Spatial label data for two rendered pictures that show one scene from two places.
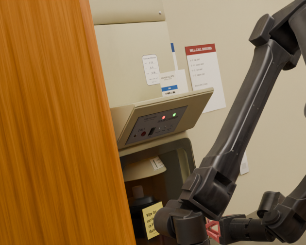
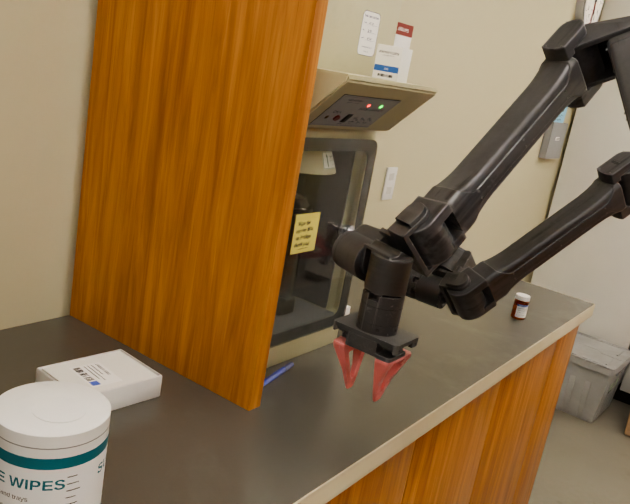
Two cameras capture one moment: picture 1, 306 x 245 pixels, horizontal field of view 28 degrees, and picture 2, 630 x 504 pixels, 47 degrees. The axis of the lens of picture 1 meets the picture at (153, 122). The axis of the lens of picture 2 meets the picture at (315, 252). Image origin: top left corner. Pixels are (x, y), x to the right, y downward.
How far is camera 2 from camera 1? 0.29 m
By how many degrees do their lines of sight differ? 14
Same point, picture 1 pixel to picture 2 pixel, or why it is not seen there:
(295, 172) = not seen: hidden behind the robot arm
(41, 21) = not seen: outside the picture
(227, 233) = not seen: hidden behind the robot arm
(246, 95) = (519, 123)
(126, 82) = (334, 39)
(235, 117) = (495, 148)
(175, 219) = (376, 257)
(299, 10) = not seen: outside the picture
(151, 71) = (367, 36)
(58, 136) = (226, 79)
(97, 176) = (265, 154)
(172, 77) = (396, 55)
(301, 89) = (479, 122)
